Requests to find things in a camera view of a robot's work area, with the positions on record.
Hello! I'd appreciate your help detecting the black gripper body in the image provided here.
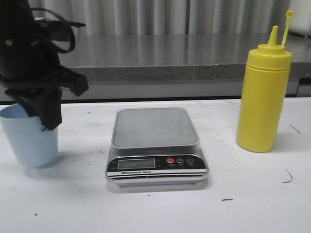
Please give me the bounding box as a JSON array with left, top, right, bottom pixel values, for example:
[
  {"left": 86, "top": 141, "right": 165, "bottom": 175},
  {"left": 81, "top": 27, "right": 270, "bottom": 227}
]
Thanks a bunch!
[{"left": 0, "top": 64, "right": 89, "bottom": 102}]

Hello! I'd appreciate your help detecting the white blender appliance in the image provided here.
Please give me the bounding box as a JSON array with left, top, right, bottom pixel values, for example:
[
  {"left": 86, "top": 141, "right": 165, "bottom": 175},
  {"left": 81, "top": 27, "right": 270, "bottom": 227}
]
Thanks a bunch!
[{"left": 288, "top": 0, "right": 311, "bottom": 37}]

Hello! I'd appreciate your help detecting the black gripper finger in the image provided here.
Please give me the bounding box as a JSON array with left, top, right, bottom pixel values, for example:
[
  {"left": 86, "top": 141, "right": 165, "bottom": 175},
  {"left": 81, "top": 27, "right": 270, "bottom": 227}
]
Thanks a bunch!
[
  {"left": 36, "top": 88, "right": 62, "bottom": 130},
  {"left": 14, "top": 96, "right": 41, "bottom": 117}
]

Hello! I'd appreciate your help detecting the yellow squeeze bottle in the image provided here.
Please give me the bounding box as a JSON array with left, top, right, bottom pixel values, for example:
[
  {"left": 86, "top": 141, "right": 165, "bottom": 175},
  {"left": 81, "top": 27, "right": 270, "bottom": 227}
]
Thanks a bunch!
[{"left": 236, "top": 10, "right": 294, "bottom": 152}]

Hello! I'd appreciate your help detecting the grey curtain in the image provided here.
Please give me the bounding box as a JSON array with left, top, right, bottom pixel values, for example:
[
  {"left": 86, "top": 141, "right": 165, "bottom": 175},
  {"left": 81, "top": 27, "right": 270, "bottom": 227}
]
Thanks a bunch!
[{"left": 29, "top": 0, "right": 290, "bottom": 35}]

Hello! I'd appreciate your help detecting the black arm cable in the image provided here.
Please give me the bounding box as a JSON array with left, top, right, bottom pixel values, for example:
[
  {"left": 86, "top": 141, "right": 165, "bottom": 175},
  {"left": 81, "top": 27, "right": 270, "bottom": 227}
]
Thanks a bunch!
[{"left": 30, "top": 7, "right": 86, "bottom": 54}]

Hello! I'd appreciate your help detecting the light blue plastic cup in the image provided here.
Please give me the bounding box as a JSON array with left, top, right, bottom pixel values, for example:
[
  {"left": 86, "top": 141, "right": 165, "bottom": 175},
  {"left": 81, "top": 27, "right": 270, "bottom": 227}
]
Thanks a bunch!
[{"left": 0, "top": 104, "right": 58, "bottom": 167}]

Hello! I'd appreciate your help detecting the grey stone counter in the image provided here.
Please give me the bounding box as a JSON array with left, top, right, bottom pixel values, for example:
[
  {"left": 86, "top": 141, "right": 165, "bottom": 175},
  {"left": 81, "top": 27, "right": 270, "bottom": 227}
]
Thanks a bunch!
[{"left": 34, "top": 33, "right": 311, "bottom": 102}]

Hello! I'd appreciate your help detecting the silver electronic kitchen scale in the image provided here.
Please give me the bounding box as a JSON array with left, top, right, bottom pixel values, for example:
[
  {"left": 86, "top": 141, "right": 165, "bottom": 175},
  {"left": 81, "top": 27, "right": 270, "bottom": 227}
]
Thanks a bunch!
[{"left": 105, "top": 107, "right": 209, "bottom": 186}]

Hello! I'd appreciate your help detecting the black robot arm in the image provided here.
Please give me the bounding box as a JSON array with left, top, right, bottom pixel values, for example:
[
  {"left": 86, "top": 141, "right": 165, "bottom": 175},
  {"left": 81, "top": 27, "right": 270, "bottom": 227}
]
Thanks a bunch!
[{"left": 0, "top": 0, "right": 88, "bottom": 130}]

